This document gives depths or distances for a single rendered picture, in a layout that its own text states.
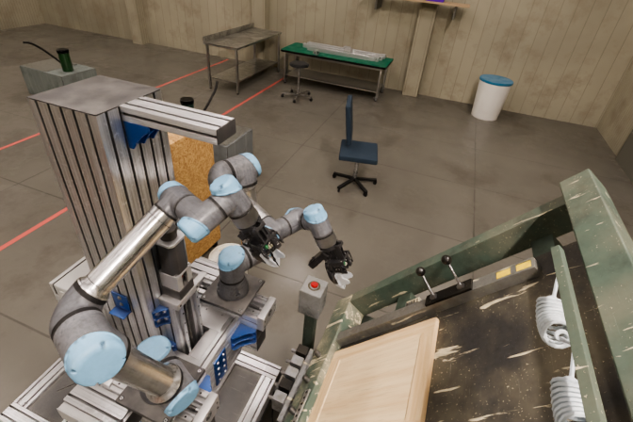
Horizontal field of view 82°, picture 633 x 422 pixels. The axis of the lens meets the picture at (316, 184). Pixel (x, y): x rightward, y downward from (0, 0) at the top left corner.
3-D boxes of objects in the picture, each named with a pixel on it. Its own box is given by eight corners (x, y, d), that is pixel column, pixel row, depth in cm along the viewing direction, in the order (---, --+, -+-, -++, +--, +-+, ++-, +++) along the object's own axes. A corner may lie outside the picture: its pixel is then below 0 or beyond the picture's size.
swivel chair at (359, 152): (381, 181, 467) (397, 105, 411) (365, 202, 424) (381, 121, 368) (339, 167, 488) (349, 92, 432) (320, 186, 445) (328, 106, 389)
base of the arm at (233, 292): (210, 295, 171) (208, 280, 166) (228, 272, 183) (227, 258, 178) (238, 305, 167) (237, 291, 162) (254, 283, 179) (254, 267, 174)
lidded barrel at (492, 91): (499, 113, 708) (512, 77, 670) (500, 124, 661) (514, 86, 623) (468, 107, 723) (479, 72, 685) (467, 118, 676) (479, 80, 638)
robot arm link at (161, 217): (65, 322, 101) (189, 190, 113) (79, 349, 95) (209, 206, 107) (25, 313, 92) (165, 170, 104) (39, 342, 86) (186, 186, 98)
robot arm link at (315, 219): (311, 201, 133) (327, 202, 127) (321, 225, 137) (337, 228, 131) (296, 213, 129) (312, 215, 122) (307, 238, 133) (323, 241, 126)
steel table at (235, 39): (281, 72, 828) (282, 26, 777) (238, 95, 682) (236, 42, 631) (253, 66, 846) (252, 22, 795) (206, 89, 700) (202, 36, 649)
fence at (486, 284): (344, 337, 176) (338, 332, 175) (541, 265, 118) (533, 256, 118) (341, 347, 172) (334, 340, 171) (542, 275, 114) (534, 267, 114)
